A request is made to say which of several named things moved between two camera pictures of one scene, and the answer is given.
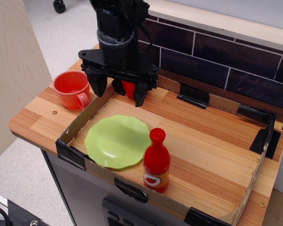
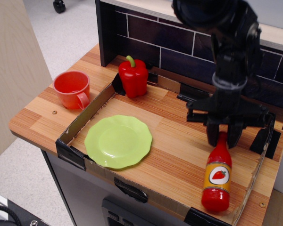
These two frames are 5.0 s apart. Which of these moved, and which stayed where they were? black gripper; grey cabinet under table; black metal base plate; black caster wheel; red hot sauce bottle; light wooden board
Moved: red hot sauce bottle; black gripper
Stayed: light wooden board; black metal base plate; black caster wheel; grey cabinet under table
